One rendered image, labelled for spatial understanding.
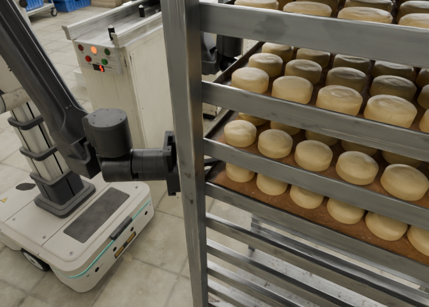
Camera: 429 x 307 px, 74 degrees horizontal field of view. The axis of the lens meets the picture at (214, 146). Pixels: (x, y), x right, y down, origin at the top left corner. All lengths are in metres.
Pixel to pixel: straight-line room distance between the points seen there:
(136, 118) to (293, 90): 1.37
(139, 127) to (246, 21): 1.44
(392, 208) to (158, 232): 1.35
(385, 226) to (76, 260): 1.14
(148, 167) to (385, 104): 0.35
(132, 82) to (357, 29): 1.35
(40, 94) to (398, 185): 0.52
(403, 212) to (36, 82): 0.53
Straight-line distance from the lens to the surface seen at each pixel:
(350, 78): 0.42
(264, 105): 0.34
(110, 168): 0.50
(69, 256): 1.35
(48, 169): 1.36
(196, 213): 0.49
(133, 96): 1.60
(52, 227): 1.47
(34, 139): 1.29
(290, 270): 1.36
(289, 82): 0.38
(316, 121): 0.33
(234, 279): 0.68
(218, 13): 0.33
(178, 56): 0.33
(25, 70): 0.53
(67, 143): 0.53
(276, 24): 0.30
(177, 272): 1.49
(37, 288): 1.65
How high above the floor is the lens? 1.32
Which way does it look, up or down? 39 degrees down
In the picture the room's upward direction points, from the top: straight up
